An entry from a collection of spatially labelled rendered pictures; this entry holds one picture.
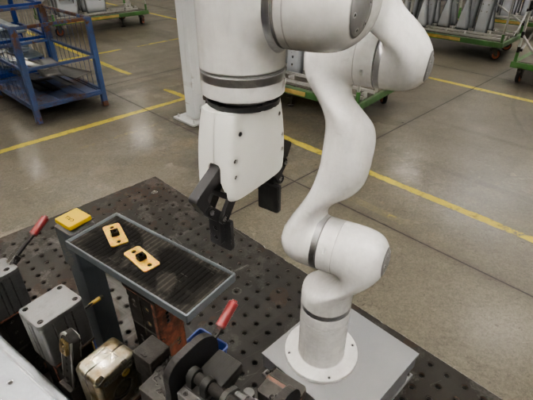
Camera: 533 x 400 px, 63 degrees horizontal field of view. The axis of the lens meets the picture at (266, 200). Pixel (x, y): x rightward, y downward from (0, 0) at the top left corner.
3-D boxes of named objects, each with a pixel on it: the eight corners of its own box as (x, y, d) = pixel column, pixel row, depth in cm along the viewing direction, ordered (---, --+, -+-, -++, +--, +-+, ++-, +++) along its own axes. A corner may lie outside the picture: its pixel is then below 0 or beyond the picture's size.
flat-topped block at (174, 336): (147, 393, 115) (116, 263, 91) (170, 371, 120) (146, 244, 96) (174, 414, 110) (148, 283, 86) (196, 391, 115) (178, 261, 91)
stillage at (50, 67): (-4, 98, 516) (-33, 11, 465) (62, 82, 565) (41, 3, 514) (38, 125, 446) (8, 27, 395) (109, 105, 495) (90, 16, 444)
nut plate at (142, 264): (123, 254, 92) (121, 249, 91) (138, 246, 94) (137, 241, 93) (144, 273, 87) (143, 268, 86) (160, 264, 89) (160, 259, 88)
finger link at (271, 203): (271, 151, 55) (271, 196, 59) (256, 160, 53) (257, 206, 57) (293, 158, 54) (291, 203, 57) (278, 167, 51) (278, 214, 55)
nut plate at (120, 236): (102, 228, 99) (101, 224, 99) (119, 223, 101) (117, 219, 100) (111, 248, 93) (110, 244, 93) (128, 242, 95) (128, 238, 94)
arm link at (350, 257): (312, 278, 111) (318, 201, 98) (384, 303, 104) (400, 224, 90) (292, 309, 102) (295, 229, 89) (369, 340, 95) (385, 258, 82)
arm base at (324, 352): (309, 312, 126) (313, 264, 115) (370, 345, 116) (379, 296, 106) (270, 357, 113) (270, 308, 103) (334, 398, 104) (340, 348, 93)
